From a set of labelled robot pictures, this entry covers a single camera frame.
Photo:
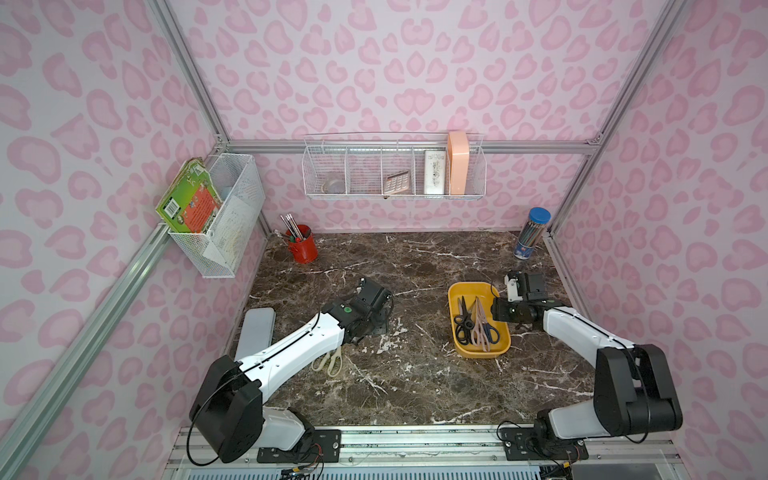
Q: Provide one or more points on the round tape on shelf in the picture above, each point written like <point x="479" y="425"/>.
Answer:
<point x="334" y="184"/>

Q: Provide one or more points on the red pen bucket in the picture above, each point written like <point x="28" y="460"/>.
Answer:
<point x="303" y="251"/>

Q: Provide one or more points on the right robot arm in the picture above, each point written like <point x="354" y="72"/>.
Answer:
<point x="633" y="390"/>

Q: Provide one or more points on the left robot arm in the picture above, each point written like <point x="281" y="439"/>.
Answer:
<point x="230" y="410"/>

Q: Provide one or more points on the pink kitchen scissors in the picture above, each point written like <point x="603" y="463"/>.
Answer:
<point x="477" y="336"/>

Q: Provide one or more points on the white wire wall shelf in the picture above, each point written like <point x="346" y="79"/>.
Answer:
<point x="365" y="160"/>

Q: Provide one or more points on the cream kitchen scissors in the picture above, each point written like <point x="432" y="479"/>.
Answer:
<point x="331" y="363"/>

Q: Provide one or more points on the white paper in basket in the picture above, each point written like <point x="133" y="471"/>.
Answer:
<point x="228" y="237"/>

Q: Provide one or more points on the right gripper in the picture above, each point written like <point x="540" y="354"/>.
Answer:
<point x="504" y="309"/>

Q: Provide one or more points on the white mesh wall basket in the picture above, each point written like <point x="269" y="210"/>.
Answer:
<point x="232" y="174"/>

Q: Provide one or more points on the small calculator on shelf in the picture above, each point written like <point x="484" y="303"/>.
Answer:
<point x="399" y="183"/>

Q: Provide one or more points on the white card on shelf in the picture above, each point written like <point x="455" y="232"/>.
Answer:
<point x="434" y="172"/>

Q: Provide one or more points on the pens in bucket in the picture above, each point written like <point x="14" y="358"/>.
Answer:
<point x="293" y="227"/>

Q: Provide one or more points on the yellow storage box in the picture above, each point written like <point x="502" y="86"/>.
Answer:
<point x="487" y="293"/>

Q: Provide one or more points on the pink box on shelf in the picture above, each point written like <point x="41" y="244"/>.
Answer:
<point x="458" y="152"/>

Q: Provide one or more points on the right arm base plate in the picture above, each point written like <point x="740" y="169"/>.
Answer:
<point x="524" y="444"/>

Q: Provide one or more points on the green red book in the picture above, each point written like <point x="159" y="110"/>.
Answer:
<point x="191" y="203"/>

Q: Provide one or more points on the large black handled scissors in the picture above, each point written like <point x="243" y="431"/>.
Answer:
<point x="491" y="334"/>

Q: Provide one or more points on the blue lid pencil tube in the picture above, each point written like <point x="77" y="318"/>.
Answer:
<point x="537" y="221"/>

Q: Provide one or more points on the grey flat case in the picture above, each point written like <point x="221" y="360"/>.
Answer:
<point x="256" y="332"/>

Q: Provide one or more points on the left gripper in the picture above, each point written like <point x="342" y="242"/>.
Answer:
<point x="372" y="301"/>

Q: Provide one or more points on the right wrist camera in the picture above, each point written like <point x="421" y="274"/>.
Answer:
<point x="512" y="288"/>

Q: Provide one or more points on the all black scissors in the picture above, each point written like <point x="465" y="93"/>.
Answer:
<point x="464" y="323"/>

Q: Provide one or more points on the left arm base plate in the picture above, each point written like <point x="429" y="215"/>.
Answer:
<point x="324" y="444"/>

